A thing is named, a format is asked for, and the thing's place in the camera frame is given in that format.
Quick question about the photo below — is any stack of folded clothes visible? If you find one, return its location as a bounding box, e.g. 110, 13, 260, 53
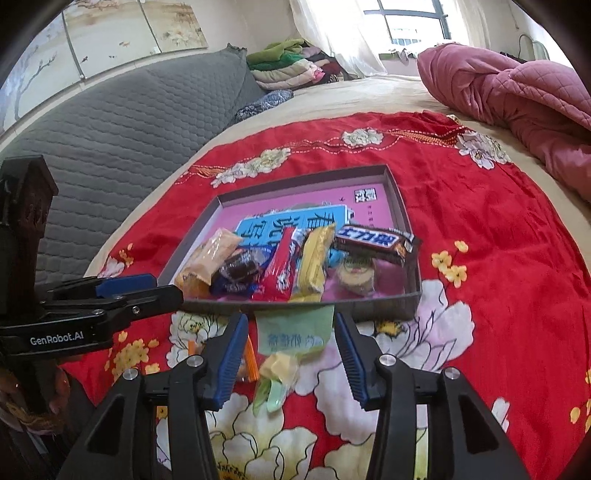
246, 38, 354, 90

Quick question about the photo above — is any window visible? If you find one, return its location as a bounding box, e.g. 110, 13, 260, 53
362, 0, 451, 49

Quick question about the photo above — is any person's left hand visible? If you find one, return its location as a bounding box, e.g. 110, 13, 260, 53
46, 367, 72, 416

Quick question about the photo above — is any beige bed sheet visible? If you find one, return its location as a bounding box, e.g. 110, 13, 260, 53
83, 74, 591, 278

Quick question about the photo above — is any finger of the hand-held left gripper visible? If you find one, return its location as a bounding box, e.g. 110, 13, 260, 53
46, 274, 158, 301
37, 285, 184, 330

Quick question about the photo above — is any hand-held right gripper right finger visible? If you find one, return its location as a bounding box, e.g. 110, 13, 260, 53
333, 312, 532, 480

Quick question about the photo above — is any pink cardboard box tray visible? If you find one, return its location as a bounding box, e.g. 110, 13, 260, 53
157, 164, 423, 321

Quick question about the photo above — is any yellow snack packet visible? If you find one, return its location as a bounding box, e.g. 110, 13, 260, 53
288, 226, 336, 304

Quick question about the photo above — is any red snack packet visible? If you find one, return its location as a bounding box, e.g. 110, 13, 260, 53
256, 228, 305, 301

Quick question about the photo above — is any pink quilted blanket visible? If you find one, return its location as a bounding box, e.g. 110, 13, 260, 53
417, 41, 591, 204

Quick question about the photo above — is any blue patterned pillow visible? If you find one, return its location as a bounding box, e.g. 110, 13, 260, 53
235, 89, 295, 123

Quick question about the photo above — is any green snack packet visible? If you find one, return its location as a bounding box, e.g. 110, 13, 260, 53
255, 307, 335, 358

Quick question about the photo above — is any beige wafer packet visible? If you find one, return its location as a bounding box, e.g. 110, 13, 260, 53
185, 229, 243, 289

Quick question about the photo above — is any red floral cloth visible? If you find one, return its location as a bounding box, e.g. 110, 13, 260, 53
58, 111, 591, 480

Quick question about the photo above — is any grey quilted headboard cushion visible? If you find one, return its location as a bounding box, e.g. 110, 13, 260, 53
0, 44, 269, 287

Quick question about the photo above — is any round clear-wrapped pastry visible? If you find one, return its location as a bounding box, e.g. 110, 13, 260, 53
335, 256, 376, 296

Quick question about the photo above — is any orange snack packet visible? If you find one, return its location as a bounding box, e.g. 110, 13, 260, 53
187, 335, 260, 384

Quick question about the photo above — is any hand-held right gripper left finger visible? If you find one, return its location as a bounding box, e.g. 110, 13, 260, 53
55, 312, 250, 480

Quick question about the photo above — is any pale green candy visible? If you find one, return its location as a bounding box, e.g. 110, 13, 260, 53
252, 352, 301, 413

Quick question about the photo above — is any white curtain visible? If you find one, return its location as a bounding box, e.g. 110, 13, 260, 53
450, 0, 495, 49
288, 0, 389, 79

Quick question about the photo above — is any brown chocolate bar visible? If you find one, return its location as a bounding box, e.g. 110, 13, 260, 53
333, 224, 422, 266

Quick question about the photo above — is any floral wall panel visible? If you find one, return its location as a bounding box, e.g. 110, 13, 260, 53
0, 0, 211, 134

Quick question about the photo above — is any blue cookie packet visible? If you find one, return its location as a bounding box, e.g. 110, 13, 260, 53
210, 244, 278, 296

